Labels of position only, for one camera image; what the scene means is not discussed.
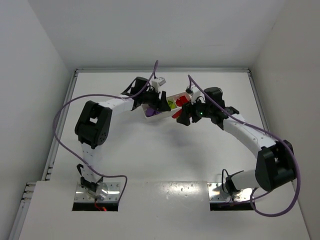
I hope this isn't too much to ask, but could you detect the green curved lego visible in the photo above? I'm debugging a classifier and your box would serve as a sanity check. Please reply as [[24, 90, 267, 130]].
[[167, 100, 177, 110]]

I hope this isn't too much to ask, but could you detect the small red lego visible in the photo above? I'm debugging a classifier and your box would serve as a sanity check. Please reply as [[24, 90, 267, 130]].
[[171, 109, 183, 119]]

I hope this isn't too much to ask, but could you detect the purple rounded lego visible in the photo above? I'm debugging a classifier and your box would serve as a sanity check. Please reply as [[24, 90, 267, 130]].
[[145, 107, 162, 118]]

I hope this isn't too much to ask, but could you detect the red curved lego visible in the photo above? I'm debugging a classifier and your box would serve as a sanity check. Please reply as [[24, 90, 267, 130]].
[[175, 95, 190, 107]]

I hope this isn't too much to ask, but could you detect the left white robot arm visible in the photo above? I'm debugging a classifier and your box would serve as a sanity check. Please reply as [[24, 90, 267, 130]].
[[75, 76, 171, 193]]

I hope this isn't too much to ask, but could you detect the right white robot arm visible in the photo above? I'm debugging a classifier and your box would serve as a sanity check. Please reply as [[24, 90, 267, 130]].
[[174, 86, 297, 195]]

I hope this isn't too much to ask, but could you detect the white three-compartment tray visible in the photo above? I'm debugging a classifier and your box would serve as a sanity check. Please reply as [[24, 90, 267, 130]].
[[141, 91, 191, 122]]

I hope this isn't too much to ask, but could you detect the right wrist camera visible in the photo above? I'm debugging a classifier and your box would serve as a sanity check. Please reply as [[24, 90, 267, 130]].
[[191, 89, 202, 103]]

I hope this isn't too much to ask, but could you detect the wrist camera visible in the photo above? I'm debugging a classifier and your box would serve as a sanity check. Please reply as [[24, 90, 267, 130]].
[[191, 89, 202, 103], [151, 77, 166, 89]]

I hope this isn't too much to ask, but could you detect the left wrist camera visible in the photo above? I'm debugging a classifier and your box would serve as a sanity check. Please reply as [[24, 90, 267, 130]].
[[151, 77, 166, 89]]

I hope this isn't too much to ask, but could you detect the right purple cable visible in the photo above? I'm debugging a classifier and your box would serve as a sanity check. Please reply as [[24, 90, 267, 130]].
[[187, 74, 302, 217]]

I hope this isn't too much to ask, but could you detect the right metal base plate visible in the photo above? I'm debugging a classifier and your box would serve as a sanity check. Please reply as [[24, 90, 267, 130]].
[[207, 182, 253, 204]]

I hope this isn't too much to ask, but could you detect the metal base plate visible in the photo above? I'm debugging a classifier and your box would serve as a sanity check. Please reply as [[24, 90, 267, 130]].
[[207, 182, 253, 204], [74, 182, 120, 204]]

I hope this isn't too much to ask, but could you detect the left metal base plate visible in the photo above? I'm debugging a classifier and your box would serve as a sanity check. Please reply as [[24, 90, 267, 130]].
[[74, 182, 120, 204]]

